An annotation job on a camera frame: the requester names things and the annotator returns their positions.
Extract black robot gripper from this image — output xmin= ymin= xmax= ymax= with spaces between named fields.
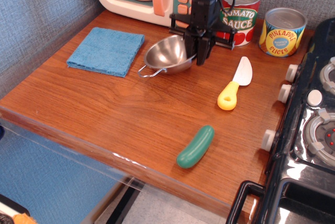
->
xmin=170 ymin=0 xmax=235 ymax=66

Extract small steel two-handled pan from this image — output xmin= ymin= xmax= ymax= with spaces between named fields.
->
xmin=138 ymin=35 xmax=196 ymax=78

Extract blue folded cloth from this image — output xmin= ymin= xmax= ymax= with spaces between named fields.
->
xmin=66 ymin=27 xmax=144 ymax=77

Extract tomato sauce can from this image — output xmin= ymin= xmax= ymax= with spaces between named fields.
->
xmin=220 ymin=0 xmax=261 ymax=47

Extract pineapple slices can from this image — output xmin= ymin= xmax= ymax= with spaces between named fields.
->
xmin=259 ymin=7 xmax=307 ymax=58

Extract green toy cucumber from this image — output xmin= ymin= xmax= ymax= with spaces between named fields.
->
xmin=176 ymin=125 xmax=215 ymax=169

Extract black toy stove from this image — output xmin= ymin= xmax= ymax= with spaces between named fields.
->
xmin=227 ymin=18 xmax=334 ymax=223

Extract yellow handled toy knife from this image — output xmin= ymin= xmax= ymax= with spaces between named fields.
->
xmin=217 ymin=56 xmax=253 ymax=110

